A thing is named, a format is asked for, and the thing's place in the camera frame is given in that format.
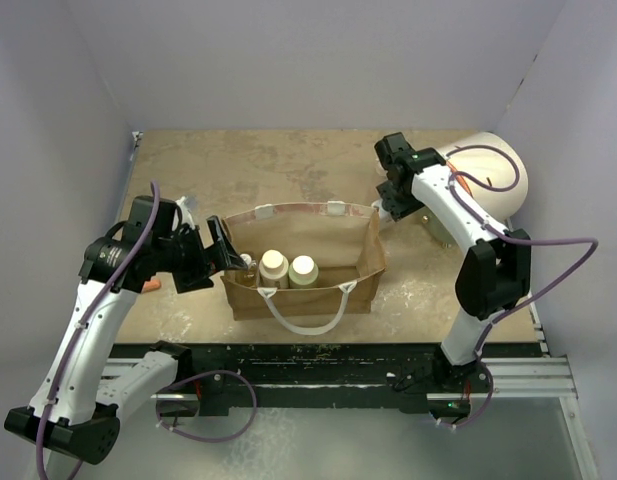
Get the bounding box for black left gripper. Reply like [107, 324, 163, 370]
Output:
[153, 216, 246, 293]

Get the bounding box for white rectangular bottle grey cap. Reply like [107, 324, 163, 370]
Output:
[372, 199, 392, 223]

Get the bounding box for brown burlap canvas bag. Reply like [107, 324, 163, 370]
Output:
[222, 201, 386, 336]

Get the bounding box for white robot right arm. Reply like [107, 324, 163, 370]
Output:
[373, 132, 531, 391]

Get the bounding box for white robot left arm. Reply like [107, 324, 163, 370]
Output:
[4, 214, 246, 465]

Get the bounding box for small clear amber bottle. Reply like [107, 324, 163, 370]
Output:
[237, 253, 257, 286]

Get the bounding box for cream lidded jar bottle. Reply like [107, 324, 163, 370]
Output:
[259, 249, 289, 289]

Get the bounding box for pale green lotion bottle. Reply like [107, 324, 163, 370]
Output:
[288, 255, 319, 289]

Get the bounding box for white cylinder orange yellow end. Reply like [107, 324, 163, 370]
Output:
[412, 132, 528, 251]

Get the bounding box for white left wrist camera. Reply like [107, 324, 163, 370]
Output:
[173, 195, 197, 230]

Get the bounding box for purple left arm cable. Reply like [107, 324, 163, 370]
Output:
[35, 180, 162, 480]

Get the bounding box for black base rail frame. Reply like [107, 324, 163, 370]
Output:
[107, 342, 544, 416]

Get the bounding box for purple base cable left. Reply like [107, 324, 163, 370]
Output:
[155, 369, 259, 444]

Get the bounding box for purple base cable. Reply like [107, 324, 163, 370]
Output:
[430, 362, 494, 430]
[155, 369, 259, 444]

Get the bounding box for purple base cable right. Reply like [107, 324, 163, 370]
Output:
[430, 362, 494, 430]

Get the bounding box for aluminium extrusion frame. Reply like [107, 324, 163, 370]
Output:
[467, 354, 579, 401]

